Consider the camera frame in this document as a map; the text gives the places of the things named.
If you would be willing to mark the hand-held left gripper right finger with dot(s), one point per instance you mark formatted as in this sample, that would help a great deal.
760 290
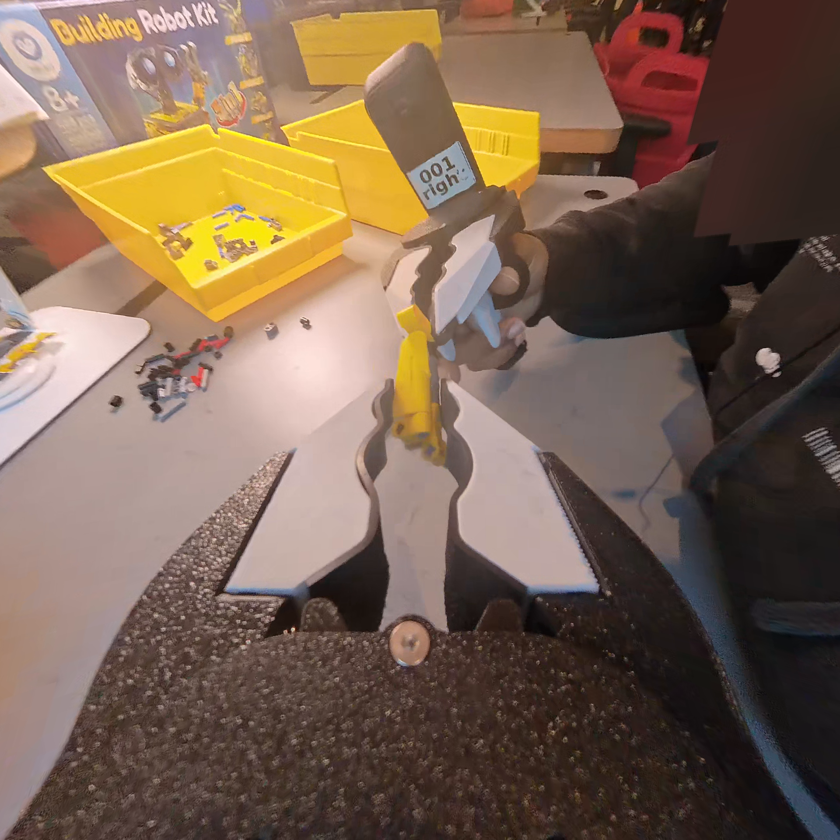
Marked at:
518 518

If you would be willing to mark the empty yellow storage bin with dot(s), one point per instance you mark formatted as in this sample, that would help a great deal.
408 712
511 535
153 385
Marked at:
367 177

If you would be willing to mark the person's right hand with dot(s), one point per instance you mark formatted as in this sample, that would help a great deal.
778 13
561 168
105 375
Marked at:
485 358

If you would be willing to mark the toy kit cardboard box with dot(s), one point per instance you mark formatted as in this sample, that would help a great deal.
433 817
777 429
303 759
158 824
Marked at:
98 79

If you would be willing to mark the red plastic container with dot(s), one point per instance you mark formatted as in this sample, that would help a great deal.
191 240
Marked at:
656 85

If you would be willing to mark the pale wooden table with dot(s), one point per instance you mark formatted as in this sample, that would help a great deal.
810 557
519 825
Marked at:
525 85

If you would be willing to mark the far yellow bin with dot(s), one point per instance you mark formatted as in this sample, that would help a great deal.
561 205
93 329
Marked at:
354 46

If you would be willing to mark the white rounded board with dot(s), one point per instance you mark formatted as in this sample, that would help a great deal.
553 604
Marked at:
85 367

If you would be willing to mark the pile of small toy parts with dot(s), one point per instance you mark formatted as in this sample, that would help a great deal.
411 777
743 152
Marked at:
177 374

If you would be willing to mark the yellow toy actuator assembly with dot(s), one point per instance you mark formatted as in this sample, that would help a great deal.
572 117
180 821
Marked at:
413 380

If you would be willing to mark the open instruction booklet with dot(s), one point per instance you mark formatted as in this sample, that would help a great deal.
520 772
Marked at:
23 348

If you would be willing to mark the person's black hoodie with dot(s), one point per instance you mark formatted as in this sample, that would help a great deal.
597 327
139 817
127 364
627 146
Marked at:
774 525

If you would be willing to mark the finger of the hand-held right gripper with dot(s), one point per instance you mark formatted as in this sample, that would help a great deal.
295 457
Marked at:
401 289
466 275

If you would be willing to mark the person's right forearm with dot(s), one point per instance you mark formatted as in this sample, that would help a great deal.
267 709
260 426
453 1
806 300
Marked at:
623 262

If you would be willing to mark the yellow bin with loose parts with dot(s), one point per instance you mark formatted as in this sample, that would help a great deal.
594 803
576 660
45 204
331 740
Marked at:
131 197

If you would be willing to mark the scattered blue black bricks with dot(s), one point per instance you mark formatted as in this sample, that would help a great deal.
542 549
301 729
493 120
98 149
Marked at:
229 243

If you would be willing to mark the grey desk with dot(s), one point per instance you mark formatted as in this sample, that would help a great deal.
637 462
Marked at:
164 492

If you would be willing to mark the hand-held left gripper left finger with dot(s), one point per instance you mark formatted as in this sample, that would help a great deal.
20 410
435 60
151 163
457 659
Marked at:
315 512

